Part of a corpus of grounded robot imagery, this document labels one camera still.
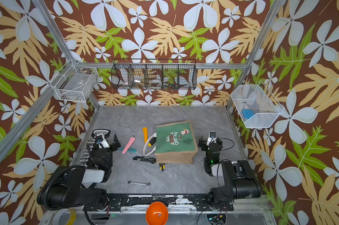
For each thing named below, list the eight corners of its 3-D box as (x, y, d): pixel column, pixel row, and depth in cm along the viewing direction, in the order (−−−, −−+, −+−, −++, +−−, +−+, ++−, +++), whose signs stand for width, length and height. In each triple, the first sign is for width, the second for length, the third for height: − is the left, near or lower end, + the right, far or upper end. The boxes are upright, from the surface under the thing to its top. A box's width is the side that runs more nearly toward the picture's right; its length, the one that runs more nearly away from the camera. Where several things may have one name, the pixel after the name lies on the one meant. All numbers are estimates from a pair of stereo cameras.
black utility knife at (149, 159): (133, 160, 92) (133, 158, 90) (135, 156, 94) (134, 154, 92) (155, 164, 90) (155, 162, 88) (156, 159, 92) (156, 158, 90)
